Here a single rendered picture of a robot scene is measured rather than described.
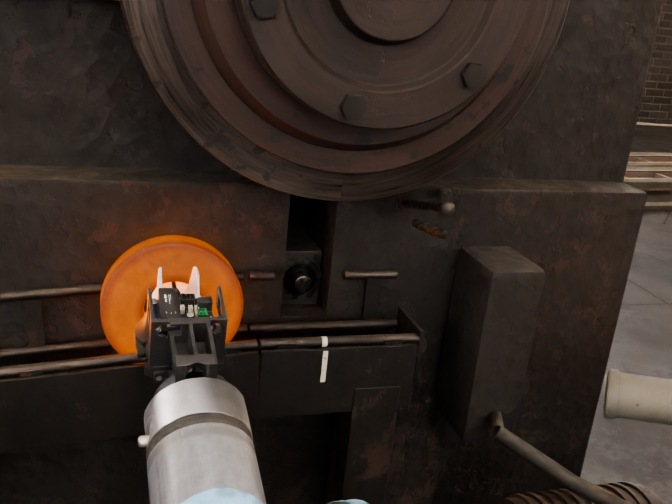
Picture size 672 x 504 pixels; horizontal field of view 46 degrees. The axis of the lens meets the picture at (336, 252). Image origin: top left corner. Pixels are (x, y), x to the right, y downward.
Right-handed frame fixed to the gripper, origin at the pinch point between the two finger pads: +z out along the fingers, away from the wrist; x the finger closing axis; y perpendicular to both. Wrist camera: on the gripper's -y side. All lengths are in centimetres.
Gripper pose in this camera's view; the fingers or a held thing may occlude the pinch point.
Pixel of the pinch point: (173, 289)
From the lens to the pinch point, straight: 89.1
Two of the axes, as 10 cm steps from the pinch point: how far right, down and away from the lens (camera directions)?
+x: -9.5, 0.1, -3.0
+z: -2.5, -5.8, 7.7
